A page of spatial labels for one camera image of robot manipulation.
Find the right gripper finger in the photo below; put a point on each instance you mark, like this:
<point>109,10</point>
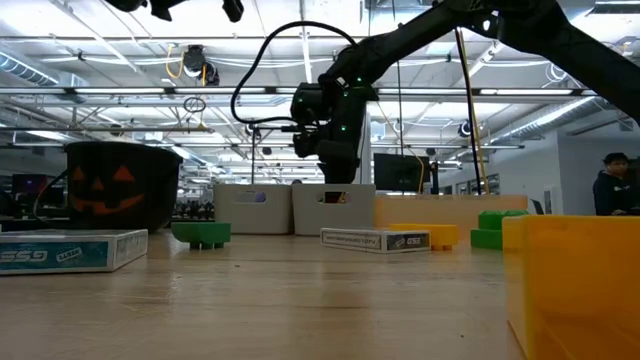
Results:
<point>340,172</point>

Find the white plastic bin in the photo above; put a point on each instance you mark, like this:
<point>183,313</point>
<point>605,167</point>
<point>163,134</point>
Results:
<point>335,222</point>
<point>250,220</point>

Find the green two-stud toy brick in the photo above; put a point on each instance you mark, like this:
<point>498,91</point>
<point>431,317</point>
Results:
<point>485,239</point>

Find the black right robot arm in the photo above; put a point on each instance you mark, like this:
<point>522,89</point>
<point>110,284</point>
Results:
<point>425,37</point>

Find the white building column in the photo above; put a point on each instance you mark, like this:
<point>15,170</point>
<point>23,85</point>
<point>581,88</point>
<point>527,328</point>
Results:
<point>368,150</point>

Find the black monitor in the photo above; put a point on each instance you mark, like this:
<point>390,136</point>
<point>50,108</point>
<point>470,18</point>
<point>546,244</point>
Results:
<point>402,172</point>

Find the blue-backed card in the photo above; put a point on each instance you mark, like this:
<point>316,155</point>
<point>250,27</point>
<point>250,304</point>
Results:
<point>350,240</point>

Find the orange flat toy brick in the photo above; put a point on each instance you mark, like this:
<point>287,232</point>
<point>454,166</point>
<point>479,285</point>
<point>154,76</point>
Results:
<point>442,235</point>

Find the dark green toy brick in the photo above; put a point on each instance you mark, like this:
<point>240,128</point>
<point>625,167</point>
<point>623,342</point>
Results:
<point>200,232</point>

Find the black pumpkin face bucket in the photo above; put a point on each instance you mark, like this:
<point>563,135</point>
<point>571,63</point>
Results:
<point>125,160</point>

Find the dark office chair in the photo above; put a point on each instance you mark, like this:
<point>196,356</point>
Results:
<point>539,206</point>

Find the yellow toy brick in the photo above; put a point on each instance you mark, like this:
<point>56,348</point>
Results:
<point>575,280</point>

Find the dark distant monitor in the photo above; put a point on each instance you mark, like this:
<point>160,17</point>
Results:
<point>30,184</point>

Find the person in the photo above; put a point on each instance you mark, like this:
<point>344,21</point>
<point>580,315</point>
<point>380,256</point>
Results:
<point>615,192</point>

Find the teal playing card box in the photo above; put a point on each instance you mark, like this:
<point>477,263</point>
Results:
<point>75,255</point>

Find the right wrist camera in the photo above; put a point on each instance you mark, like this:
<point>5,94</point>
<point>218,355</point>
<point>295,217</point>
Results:
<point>307,102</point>

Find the distant black station frame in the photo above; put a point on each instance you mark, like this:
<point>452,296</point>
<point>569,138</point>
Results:
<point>286,128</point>

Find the grey ventilation duct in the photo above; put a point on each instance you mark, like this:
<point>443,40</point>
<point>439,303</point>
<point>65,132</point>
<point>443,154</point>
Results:
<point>550,117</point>
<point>30,70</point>

